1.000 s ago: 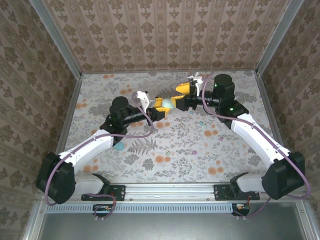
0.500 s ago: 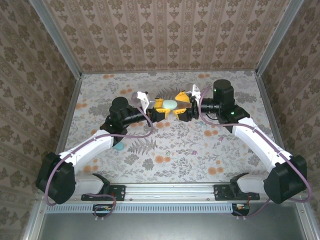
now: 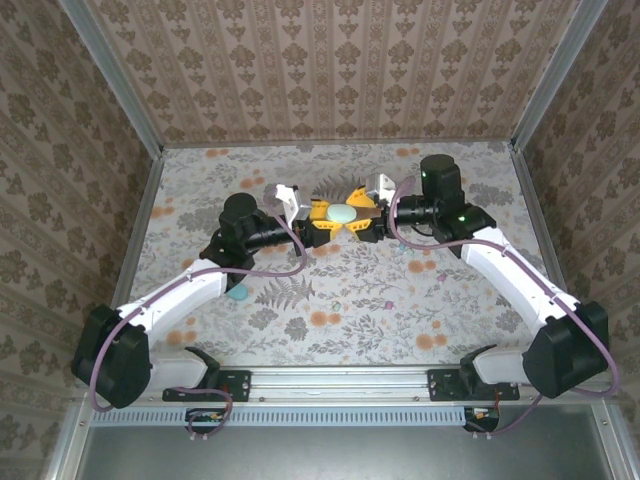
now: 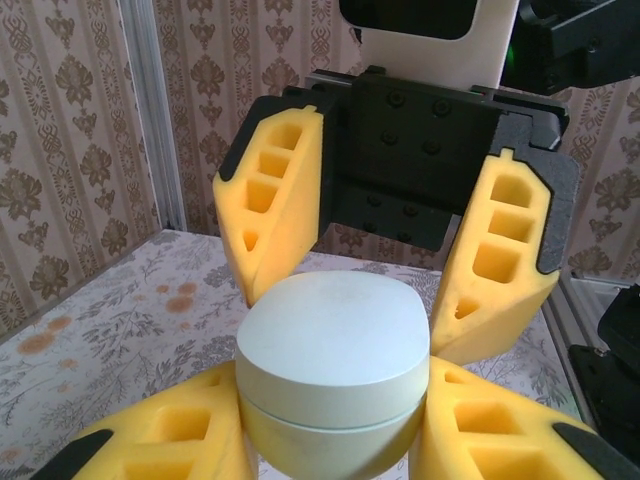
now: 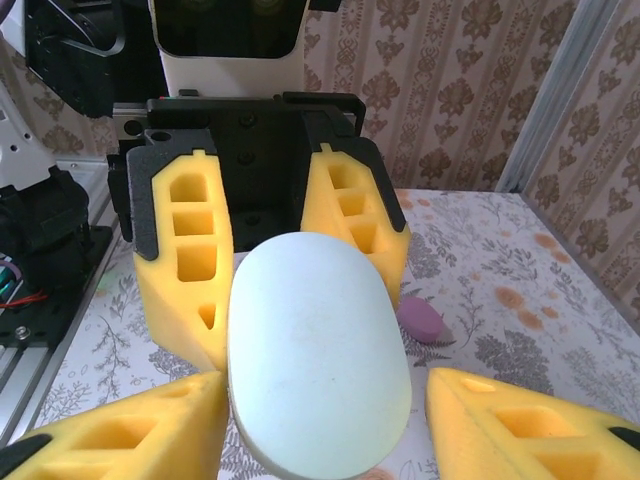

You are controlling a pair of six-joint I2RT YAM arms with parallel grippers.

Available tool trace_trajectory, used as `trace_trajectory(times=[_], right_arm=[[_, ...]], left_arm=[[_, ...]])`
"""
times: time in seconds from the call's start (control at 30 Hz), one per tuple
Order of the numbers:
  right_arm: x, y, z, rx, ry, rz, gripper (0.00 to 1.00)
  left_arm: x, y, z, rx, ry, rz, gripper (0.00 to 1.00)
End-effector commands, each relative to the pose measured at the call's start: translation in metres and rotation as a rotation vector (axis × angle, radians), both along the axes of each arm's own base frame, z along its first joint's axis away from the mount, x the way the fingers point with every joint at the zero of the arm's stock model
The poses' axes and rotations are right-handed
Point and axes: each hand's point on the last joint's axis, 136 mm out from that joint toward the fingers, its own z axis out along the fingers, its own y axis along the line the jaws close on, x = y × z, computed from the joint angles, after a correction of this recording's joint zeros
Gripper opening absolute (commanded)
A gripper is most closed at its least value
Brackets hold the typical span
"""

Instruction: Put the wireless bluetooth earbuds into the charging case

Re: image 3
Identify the mint green earbud charging case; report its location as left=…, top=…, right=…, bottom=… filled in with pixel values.
left=326, top=203, right=358, bottom=225

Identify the floral patterned table cover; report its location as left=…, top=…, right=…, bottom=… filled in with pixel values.
left=107, top=143, right=576, bottom=366

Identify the left black connector box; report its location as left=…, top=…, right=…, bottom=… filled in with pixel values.
left=184, top=407, right=232, bottom=435

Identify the black connector box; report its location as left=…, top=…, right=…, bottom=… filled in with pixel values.
left=184, top=407, right=232, bottom=435
left=462, top=405, right=501, bottom=434

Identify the grey metal panel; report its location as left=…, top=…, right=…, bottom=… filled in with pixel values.
left=44, top=403, right=640, bottom=480

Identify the right black connector box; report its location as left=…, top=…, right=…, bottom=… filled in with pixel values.
left=462, top=405, right=501, bottom=434

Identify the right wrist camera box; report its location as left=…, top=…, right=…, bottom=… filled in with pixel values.
left=366, top=172, right=399, bottom=204

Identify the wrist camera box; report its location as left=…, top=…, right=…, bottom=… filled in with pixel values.
left=274, top=183, right=312, bottom=225
left=366, top=172, right=399, bottom=204

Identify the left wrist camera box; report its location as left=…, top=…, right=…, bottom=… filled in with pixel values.
left=274, top=183, right=312, bottom=225

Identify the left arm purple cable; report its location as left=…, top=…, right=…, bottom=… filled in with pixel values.
left=88, top=184, right=309, bottom=444

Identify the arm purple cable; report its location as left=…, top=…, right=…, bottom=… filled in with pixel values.
left=88, top=184, right=309, bottom=444
left=389, top=177, right=621, bottom=441

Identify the aluminium rear edge rail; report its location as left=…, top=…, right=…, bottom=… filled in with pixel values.
left=159, top=138, right=517, bottom=150

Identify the left aluminium table edge rail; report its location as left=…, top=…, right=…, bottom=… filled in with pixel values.
left=112, top=149, right=167, bottom=314

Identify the aluminium table edge rail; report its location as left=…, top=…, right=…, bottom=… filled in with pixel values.
left=112, top=149, right=167, bottom=314
left=508, top=144, right=576, bottom=307

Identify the right aluminium table edge rail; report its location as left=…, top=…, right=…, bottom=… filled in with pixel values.
left=508, top=144, right=576, bottom=307

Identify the right aluminium frame post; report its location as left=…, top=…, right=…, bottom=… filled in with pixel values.
left=509, top=0, right=609, bottom=151

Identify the aluminium frame post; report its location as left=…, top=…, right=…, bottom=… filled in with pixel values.
left=509, top=0, right=609, bottom=151
left=57, top=0, right=166, bottom=157

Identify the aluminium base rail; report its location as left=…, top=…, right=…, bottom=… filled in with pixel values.
left=74, top=363, right=616, bottom=407

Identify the left aluminium frame post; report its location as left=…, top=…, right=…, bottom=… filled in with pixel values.
left=57, top=0, right=166, bottom=157

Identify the light blue slotted cable duct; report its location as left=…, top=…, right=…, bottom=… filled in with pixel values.
left=91, top=404, right=474, bottom=428

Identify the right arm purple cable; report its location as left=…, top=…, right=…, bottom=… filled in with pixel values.
left=389, top=177, right=621, bottom=441

